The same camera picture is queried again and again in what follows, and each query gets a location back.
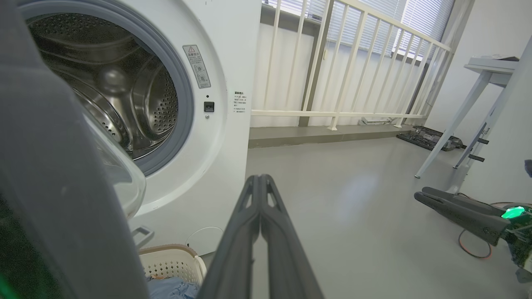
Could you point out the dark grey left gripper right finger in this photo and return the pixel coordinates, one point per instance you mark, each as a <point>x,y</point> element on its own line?
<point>286,257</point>

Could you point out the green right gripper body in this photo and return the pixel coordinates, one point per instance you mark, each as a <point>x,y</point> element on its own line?
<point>519,236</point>

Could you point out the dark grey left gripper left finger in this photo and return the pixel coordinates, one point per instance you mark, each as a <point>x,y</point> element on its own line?
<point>232,249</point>

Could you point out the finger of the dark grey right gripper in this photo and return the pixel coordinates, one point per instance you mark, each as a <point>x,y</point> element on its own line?
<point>461,218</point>
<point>465,201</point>

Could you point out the blue cartoon print garment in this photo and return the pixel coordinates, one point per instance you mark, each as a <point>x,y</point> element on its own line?
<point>170,288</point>

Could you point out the black round glass washer door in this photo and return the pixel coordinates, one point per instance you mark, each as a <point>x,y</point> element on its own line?
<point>54,187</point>

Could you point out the white front-load washing machine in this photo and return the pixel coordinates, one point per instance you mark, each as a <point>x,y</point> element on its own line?
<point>226,62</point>

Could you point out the stainless steel washing machine drum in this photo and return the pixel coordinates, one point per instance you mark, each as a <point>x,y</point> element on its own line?
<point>112,83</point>

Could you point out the round white filter cover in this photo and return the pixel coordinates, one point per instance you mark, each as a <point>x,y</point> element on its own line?
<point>203,232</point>

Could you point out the cream perforated laundry basket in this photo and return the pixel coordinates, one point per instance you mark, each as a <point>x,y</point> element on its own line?
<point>174,261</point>

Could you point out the black tool case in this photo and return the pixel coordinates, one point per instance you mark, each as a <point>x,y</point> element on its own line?
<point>432,139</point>

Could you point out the white power strip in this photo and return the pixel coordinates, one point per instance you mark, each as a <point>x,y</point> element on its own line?
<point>376,121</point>

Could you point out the white table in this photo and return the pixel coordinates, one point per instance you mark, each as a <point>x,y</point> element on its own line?
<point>486,70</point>

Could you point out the small printed text sticker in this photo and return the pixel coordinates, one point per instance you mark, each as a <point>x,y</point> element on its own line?
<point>239,106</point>

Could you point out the white metal railing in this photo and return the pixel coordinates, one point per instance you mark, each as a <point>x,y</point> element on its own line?
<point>345,62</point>

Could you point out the grey warning sticker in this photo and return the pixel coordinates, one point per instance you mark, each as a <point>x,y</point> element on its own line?
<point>196,66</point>

